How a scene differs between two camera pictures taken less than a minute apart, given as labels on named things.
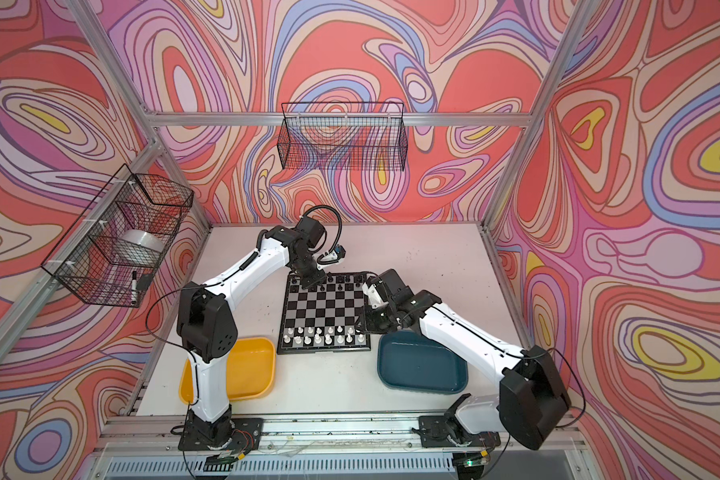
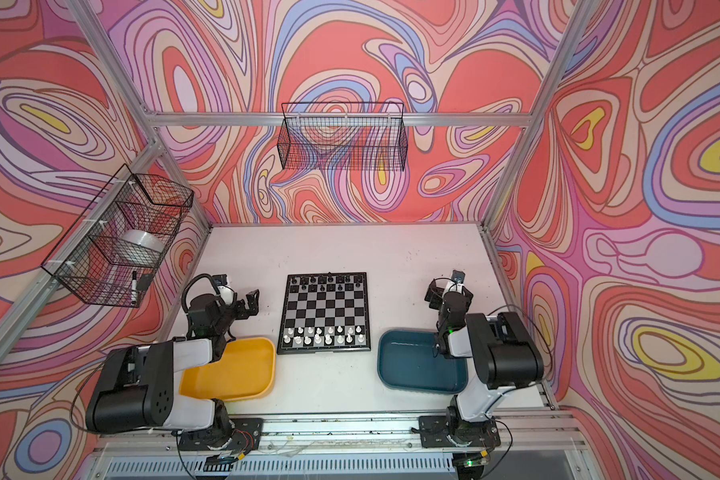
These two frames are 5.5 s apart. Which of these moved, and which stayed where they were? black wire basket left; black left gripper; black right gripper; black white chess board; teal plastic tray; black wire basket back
Moved: black left gripper; black right gripper
Stayed: black wire basket left; teal plastic tray; black wire basket back; black white chess board
